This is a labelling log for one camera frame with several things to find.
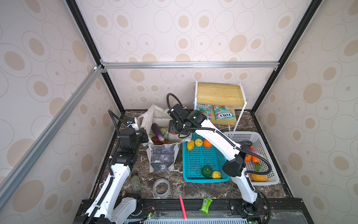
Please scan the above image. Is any purple eggplant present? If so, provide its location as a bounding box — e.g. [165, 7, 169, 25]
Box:
[151, 123, 165, 142]
[239, 141, 264, 158]

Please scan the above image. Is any white canvas grocery bag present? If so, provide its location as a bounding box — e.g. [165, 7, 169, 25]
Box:
[138, 105, 191, 173]

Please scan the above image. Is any green yellow snack bag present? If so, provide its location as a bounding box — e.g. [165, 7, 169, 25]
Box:
[160, 127, 168, 136]

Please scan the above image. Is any pink dragon fruit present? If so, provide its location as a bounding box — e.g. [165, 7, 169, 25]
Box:
[151, 136, 165, 145]

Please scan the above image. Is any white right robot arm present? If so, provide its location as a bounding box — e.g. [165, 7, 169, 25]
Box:
[167, 103, 258, 204]

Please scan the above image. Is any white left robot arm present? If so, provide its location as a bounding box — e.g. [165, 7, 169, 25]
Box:
[73, 118, 148, 224]

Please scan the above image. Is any red green candy bag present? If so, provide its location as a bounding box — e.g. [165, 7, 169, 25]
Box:
[196, 104, 212, 120]

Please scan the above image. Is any green Fox's candy bag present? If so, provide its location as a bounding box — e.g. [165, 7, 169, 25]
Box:
[213, 105, 234, 120]

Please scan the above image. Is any wrinkled yellow lemon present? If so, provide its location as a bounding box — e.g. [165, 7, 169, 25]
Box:
[186, 140, 195, 151]

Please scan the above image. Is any small yellow pear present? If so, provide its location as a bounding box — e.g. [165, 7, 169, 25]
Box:
[194, 139, 203, 147]

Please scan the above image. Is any orange fruit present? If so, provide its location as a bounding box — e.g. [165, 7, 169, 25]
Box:
[203, 140, 213, 148]

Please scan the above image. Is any white wooden two-tier shelf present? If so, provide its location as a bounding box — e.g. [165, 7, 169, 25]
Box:
[194, 81, 248, 131]

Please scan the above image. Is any small glass spice jar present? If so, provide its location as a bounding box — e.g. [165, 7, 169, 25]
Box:
[131, 173, 141, 194]

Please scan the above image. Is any teal plastic basket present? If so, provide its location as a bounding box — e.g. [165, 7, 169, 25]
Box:
[183, 142, 230, 183]

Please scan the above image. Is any green bell pepper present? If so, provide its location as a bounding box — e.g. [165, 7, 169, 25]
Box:
[201, 166, 213, 178]

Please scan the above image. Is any clear tape roll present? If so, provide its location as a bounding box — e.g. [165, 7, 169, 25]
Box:
[153, 178, 171, 198]

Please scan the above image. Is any small yellow fruit front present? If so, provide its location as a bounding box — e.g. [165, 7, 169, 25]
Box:
[212, 171, 222, 180]

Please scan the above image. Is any small orange pumpkin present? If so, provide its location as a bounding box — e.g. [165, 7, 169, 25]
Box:
[245, 155, 252, 162]

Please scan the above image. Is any white plastic basket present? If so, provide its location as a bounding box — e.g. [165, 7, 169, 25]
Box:
[224, 131, 280, 186]

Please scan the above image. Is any green wrapped snack packet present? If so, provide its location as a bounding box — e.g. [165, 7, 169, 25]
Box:
[199, 198, 213, 216]

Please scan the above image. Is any pink pen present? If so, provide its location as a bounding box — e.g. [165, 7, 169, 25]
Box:
[179, 194, 187, 220]

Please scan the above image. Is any yellow orange mango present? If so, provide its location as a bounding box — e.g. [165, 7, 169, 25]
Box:
[250, 174, 269, 183]

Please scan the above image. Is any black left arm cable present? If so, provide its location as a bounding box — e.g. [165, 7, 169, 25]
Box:
[107, 109, 132, 174]

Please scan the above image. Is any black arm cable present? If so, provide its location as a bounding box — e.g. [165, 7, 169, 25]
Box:
[166, 93, 272, 224]
[107, 109, 132, 174]

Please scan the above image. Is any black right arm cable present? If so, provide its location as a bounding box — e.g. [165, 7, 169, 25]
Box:
[166, 93, 272, 224]

